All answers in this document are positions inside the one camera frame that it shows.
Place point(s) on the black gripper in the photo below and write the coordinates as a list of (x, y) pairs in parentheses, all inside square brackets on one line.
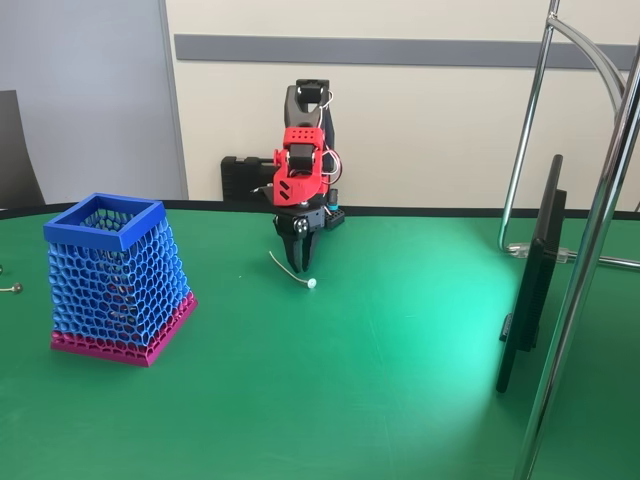
[(309, 221)]

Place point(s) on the white cable with round end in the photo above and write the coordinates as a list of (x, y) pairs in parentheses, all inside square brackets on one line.
[(312, 284)]

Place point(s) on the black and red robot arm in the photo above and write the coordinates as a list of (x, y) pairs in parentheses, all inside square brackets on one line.
[(300, 185)]

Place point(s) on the blue and magenta lattice basket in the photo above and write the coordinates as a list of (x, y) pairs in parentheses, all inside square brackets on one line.
[(105, 280)]

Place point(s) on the thin wire with metal tip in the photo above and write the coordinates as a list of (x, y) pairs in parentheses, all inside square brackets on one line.
[(17, 288)]

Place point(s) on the black and teal table clamp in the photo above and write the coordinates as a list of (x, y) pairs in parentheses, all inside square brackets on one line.
[(333, 200)]

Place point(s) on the black plastic case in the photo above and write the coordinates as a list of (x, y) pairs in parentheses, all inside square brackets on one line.
[(240, 180)]

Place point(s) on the green cloth with black edge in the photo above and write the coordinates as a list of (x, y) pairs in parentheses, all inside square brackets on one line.
[(320, 380)]

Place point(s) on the chrome tube stand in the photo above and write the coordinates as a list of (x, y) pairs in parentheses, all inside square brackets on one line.
[(575, 300)]

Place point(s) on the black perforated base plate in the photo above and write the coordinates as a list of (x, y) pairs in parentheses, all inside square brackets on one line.
[(336, 219)]

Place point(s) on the grey wall rail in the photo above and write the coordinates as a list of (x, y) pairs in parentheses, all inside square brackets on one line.
[(400, 51)]

